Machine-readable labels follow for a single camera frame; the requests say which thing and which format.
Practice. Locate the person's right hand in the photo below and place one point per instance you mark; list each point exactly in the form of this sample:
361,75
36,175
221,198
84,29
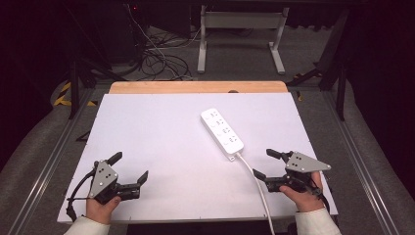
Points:
305,200

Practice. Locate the white board sheet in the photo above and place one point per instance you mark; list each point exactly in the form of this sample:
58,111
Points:
163,147

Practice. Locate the black tripod stand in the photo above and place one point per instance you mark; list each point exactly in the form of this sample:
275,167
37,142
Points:
75,84

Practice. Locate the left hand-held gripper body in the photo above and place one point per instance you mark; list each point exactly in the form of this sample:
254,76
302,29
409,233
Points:
103,178

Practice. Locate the dark computer case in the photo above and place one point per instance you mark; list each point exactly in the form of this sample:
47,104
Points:
125,29

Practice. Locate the white metal stand frame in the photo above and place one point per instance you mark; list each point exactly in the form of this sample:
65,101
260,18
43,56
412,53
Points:
241,20

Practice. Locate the white power strip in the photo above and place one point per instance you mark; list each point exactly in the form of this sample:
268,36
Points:
221,132

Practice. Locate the black metal stand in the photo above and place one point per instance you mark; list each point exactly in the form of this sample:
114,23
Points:
331,58

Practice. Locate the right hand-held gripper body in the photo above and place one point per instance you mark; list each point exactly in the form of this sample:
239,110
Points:
303,163

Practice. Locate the aluminium floor rail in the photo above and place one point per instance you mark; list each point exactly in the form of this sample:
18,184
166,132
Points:
355,163
45,169

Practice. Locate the person's left hand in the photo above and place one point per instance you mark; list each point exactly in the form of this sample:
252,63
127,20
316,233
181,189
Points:
99,212

